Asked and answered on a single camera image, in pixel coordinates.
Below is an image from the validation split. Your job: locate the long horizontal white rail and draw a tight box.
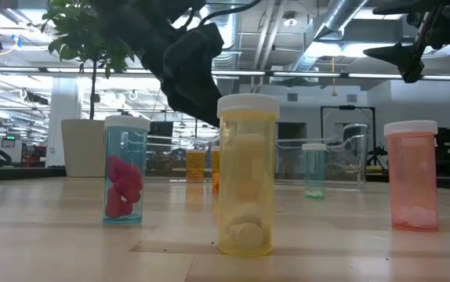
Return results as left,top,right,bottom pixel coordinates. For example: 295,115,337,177
0,66,450,81

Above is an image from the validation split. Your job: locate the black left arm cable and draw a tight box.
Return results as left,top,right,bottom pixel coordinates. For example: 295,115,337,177
197,0,264,28

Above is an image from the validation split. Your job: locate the green leafy plant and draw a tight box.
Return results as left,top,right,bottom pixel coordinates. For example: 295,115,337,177
40,0,136,121

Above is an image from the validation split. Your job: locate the round ceiling smoke detector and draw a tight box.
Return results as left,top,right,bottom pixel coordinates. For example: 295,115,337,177
282,13,299,28

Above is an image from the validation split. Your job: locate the yellow hanging cord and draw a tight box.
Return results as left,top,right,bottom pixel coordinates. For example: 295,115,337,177
329,56,338,98

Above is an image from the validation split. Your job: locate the white building column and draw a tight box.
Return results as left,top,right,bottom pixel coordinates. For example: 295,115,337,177
45,76,82,169

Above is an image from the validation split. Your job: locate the orange bottle with orange pills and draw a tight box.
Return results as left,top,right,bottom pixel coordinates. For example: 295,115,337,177
211,146,220,193

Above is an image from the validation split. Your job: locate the black metal frame stand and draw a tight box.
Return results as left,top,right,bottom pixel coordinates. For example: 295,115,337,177
319,104,377,170

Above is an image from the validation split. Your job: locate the silver ribbed air duct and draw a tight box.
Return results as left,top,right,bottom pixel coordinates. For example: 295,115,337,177
211,11,240,71
313,0,370,40

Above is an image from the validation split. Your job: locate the blue bottle with red pills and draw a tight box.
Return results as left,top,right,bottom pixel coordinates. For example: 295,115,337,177
102,114,151,226

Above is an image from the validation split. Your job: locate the dark monitor screen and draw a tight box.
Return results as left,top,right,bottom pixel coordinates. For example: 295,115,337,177
148,121,174,145

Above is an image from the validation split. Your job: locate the white ball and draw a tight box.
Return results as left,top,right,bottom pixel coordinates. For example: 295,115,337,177
383,119,441,232
216,92,281,258
185,149,207,183

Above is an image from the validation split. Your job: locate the white plant pot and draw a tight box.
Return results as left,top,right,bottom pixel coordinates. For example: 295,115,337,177
60,118,107,179

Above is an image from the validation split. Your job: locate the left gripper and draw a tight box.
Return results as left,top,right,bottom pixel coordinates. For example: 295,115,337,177
161,22,226,127

